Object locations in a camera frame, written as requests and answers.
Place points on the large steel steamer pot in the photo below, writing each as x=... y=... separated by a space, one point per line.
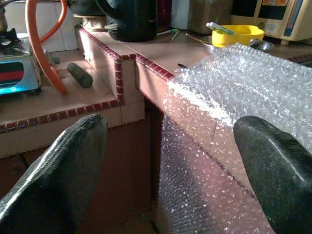
x=85 y=7

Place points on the black electric kettle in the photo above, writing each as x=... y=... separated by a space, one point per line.
x=134 y=19

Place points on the white green toothbrush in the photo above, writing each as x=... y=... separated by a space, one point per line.
x=219 y=28

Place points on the yellow plastic bowl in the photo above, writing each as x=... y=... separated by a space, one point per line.
x=239 y=34

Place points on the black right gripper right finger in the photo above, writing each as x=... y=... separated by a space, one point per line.
x=280 y=182

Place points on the beige water ionizer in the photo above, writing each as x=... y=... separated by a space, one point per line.
x=275 y=17

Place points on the dark stone pestle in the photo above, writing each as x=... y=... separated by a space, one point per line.
x=79 y=74

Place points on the steel spoon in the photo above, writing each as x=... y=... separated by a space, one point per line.
x=254 y=43

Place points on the steel red gas stove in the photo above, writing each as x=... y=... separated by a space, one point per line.
x=14 y=73

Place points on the black tape strip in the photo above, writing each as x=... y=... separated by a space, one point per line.
x=181 y=65

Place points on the green white tongs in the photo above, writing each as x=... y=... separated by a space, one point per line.
x=173 y=31

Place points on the brown powder jar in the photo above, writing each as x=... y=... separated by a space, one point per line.
x=209 y=14

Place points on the clear bubble wrap sheet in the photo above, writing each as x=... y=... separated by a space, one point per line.
x=243 y=80

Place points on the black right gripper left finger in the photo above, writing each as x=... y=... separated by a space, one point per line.
x=53 y=182

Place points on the dark red container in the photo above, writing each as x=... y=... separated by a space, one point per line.
x=163 y=14

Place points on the steel bowl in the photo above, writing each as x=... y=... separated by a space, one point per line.
x=267 y=45

